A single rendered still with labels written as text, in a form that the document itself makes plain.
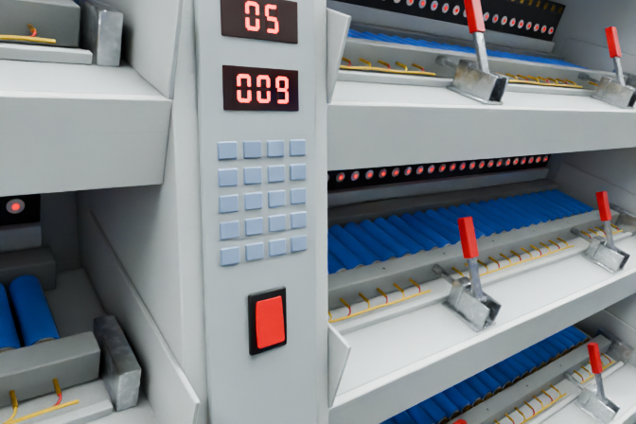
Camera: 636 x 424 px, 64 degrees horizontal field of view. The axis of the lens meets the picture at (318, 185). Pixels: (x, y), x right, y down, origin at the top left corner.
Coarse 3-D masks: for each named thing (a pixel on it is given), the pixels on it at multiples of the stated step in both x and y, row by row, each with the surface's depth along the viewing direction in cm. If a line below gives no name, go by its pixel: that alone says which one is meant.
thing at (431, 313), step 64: (384, 192) 57; (448, 192) 64; (512, 192) 70; (576, 192) 79; (384, 256) 47; (448, 256) 49; (512, 256) 57; (576, 256) 61; (384, 320) 41; (448, 320) 44; (512, 320) 46; (576, 320) 56; (384, 384) 35; (448, 384) 42
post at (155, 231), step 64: (192, 0) 24; (320, 0) 29; (192, 64) 25; (320, 64) 29; (192, 128) 25; (320, 128) 30; (128, 192) 30; (192, 192) 25; (320, 192) 30; (128, 256) 31; (192, 256) 25; (320, 256) 31; (192, 320) 26; (320, 320) 31; (192, 384) 26; (320, 384) 32
